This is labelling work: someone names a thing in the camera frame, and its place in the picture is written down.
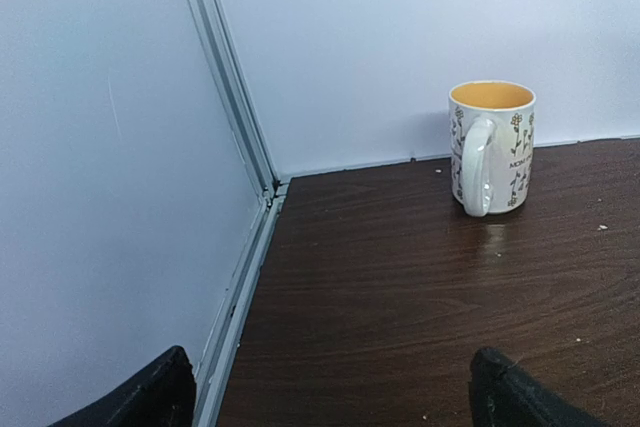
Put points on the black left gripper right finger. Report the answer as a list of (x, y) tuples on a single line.
[(503, 394)]

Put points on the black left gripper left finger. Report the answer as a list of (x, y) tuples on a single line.
[(160, 394)]

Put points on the white floral ceramic mug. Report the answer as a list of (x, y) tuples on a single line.
[(492, 126)]

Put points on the aluminium corner frame post left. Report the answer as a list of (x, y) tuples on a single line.
[(224, 64)]

